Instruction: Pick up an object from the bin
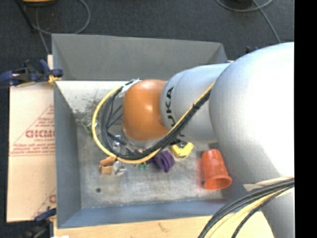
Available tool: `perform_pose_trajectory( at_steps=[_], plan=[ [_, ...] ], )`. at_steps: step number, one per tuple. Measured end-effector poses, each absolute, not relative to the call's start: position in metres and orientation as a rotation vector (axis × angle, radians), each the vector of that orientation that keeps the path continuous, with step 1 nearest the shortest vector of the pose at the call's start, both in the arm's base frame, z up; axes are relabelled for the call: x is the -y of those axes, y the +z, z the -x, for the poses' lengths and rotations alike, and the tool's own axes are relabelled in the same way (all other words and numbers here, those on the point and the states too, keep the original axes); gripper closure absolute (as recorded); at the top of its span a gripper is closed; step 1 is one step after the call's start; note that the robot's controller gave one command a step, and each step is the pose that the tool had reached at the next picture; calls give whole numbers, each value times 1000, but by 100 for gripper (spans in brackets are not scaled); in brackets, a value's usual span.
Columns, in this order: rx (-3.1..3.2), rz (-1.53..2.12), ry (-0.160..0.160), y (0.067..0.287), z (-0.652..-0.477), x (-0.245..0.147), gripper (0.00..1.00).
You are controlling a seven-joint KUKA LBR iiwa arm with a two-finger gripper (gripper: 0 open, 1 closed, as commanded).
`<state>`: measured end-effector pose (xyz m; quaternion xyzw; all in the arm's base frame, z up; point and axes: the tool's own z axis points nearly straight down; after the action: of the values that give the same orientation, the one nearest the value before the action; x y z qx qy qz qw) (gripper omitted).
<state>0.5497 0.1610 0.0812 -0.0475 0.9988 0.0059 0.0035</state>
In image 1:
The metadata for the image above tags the orange and tan small object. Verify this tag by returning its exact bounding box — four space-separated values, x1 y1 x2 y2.
98 156 117 175

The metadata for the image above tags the purple ribbed toy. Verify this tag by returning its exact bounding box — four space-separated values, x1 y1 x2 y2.
150 150 175 173

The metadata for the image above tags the grey metal bin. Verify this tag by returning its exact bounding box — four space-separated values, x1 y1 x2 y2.
51 33 234 229

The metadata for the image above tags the yellow and black tool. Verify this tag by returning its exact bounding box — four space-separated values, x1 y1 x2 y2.
168 142 195 159

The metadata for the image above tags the orange plastic cup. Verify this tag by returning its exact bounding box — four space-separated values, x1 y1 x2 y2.
200 149 233 191

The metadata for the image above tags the brown cardboard board, red print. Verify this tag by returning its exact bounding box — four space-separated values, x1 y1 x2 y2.
5 81 57 223

